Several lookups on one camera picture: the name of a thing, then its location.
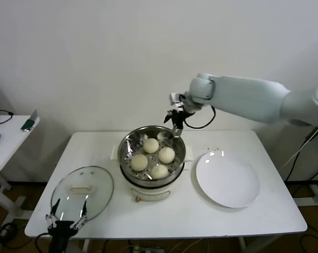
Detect black power cable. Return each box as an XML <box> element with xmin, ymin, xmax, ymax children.
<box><xmin>284</xmin><ymin>133</ymin><xmax>318</xmax><ymax>182</ymax></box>

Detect black power adapter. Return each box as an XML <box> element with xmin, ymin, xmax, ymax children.
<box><xmin>305</xmin><ymin>126</ymin><xmax>318</xmax><ymax>142</ymax></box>

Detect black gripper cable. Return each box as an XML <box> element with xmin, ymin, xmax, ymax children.
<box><xmin>35</xmin><ymin>231</ymin><xmax>54</xmax><ymax>253</ymax></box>
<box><xmin>184</xmin><ymin>105</ymin><xmax>217</xmax><ymax>130</ymax></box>

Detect round glass pot lid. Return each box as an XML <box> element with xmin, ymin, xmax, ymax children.
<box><xmin>51</xmin><ymin>165</ymin><xmax>115</xmax><ymax>225</ymax></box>

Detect white side table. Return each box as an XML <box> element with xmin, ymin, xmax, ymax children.
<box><xmin>0</xmin><ymin>115</ymin><xmax>41</xmax><ymax>219</ymax></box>

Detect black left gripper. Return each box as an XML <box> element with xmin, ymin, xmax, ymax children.
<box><xmin>45</xmin><ymin>199</ymin><xmax>89</xmax><ymax>253</ymax></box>

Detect stainless steel steamer basket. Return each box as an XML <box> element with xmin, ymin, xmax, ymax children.
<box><xmin>118</xmin><ymin>125</ymin><xmax>187</xmax><ymax>188</ymax></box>

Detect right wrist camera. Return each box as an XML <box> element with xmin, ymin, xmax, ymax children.
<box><xmin>169</xmin><ymin>92</ymin><xmax>185</xmax><ymax>108</ymax></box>

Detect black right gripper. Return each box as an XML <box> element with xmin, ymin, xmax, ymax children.
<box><xmin>163</xmin><ymin>107</ymin><xmax>194</xmax><ymax>138</ymax></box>

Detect grey floor power strip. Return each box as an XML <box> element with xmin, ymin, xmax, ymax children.
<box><xmin>132</xmin><ymin>245</ymin><xmax>165</xmax><ymax>253</ymax></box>

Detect white power cable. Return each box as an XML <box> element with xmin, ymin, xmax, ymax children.
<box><xmin>278</xmin><ymin>137</ymin><xmax>311</xmax><ymax>172</ymax></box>

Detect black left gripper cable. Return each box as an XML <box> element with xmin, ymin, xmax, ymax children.
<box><xmin>35</xmin><ymin>231</ymin><xmax>54</xmax><ymax>253</ymax></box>

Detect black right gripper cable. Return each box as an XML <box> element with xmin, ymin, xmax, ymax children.
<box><xmin>184</xmin><ymin>105</ymin><xmax>217</xmax><ymax>130</ymax></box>

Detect white floor power strip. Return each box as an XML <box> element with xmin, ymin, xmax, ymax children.
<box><xmin>0</xmin><ymin>223</ymin><xmax>17</xmax><ymax>240</ymax></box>

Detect green and silver packet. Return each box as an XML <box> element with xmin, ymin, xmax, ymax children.
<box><xmin>21</xmin><ymin>110</ymin><xmax>41</xmax><ymax>132</ymax></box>

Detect white steamed baozi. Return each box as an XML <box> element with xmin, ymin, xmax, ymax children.
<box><xmin>158</xmin><ymin>147</ymin><xmax>176</xmax><ymax>164</ymax></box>
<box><xmin>130</xmin><ymin>154</ymin><xmax>149</xmax><ymax>172</ymax></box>
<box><xmin>143</xmin><ymin>138</ymin><xmax>159</xmax><ymax>154</ymax></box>
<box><xmin>150</xmin><ymin>164</ymin><xmax>169</xmax><ymax>180</ymax></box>

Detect black laptop cable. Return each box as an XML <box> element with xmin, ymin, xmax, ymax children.
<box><xmin>0</xmin><ymin>110</ymin><xmax>15</xmax><ymax>125</ymax></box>

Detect white round plate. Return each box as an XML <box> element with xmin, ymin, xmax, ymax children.
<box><xmin>195</xmin><ymin>150</ymin><xmax>261</xmax><ymax>209</ymax></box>

